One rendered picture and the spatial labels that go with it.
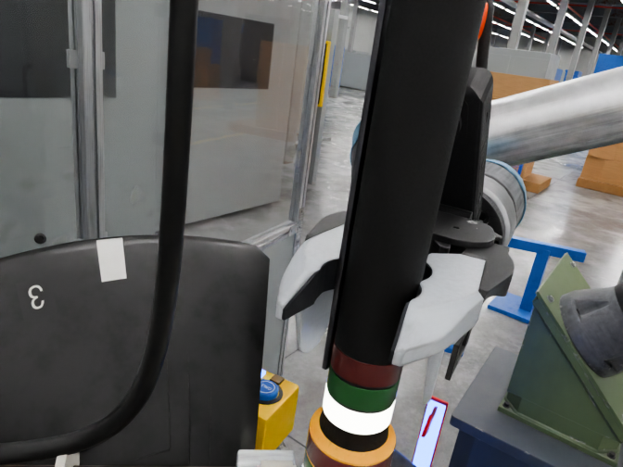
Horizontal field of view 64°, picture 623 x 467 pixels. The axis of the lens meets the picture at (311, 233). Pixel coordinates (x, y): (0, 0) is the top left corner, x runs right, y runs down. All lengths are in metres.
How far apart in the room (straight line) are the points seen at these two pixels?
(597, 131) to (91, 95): 0.78
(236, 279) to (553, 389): 0.71
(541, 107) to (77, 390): 0.48
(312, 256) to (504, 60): 10.72
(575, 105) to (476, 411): 0.61
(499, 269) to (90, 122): 0.84
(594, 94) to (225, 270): 0.39
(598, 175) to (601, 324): 8.62
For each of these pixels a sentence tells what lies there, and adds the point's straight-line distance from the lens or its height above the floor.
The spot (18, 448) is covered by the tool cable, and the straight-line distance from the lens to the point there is 0.28.
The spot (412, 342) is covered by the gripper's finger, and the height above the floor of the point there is 1.48.
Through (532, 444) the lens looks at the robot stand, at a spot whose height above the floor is 1.00.
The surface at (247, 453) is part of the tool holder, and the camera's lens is 0.29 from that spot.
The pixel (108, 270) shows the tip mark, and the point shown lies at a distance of 0.37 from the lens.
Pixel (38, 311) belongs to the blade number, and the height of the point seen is 1.39.
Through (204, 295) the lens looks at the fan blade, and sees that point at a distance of 0.36.
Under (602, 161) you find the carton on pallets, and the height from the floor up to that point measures 0.46.
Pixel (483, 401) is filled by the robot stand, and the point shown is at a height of 1.00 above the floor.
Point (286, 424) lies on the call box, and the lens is 0.85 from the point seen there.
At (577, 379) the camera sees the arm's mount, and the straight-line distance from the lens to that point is 0.96.
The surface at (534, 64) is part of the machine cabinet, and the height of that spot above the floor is 1.82.
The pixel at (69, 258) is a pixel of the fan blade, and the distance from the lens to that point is 0.38.
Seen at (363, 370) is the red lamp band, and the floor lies 1.45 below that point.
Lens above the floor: 1.57
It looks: 20 degrees down
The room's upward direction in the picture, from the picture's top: 8 degrees clockwise
